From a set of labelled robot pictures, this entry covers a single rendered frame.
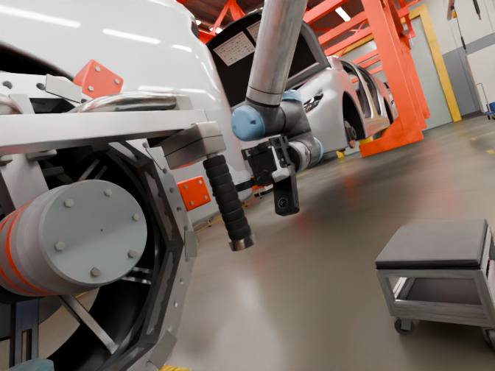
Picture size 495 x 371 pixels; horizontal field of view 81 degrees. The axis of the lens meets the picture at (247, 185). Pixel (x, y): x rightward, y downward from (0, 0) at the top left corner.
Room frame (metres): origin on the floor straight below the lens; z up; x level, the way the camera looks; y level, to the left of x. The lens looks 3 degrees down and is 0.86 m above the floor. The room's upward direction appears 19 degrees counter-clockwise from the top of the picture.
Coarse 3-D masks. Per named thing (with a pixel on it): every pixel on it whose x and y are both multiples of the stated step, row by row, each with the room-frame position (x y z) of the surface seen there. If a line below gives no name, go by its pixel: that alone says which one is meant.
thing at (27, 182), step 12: (24, 156) 0.44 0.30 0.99; (0, 168) 0.42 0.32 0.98; (12, 168) 0.43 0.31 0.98; (24, 168) 0.44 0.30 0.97; (36, 168) 0.45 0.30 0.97; (0, 180) 0.42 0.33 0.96; (12, 180) 0.42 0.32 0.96; (24, 180) 0.43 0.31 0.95; (36, 180) 0.45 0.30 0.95; (0, 192) 0.43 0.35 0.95; (12, 192) 0.42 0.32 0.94; (24, 192) 0.43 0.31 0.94; (36, 192) 0.44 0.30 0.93; (12, 204) 0.42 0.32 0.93; (24, 204) 0.42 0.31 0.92
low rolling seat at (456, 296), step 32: (448, 224) 1.25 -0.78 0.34; (480, 224) 1.15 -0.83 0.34; (384, 256) 1.16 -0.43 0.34; (416, 256) 1.07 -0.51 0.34; (448, 256) 0.99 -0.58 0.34; (480, 256) 0.95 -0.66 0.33; (384, 288) 1.15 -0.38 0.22; (416, 288) 1.27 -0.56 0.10; (448, 288) 1.19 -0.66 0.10; (480, 288) 0.93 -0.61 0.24; (448, 320) 1.01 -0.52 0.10; (480, 320) 0.95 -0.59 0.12
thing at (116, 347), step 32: (64, 160) 0.69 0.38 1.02; (96, 160) 0.63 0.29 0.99; (160, 256) 0.66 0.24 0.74; (0, 288) 0.48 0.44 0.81; (128, 288) 0.67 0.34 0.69; (32, 320) 0.47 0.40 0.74; (96, 320) 0.67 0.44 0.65; (128, 320) 0.60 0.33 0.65; (32, 352) 0.46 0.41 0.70; (64, 352) 0.62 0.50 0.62; (96, 352) 0.56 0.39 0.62
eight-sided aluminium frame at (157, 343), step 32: (32, 96) 0.47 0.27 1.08; (64, 96) 0.51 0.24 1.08; (128, 160) 0.64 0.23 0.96; (160, 160) 0.63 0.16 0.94; (160, 192) 0.63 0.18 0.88; (160, 224) 0.65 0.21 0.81; (192, 256) 0.63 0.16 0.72; (160, 288) 0.59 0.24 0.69; (160, 320) 0.54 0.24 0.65; (128, 352) 0.52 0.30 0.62; (160, 352) 0.51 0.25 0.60
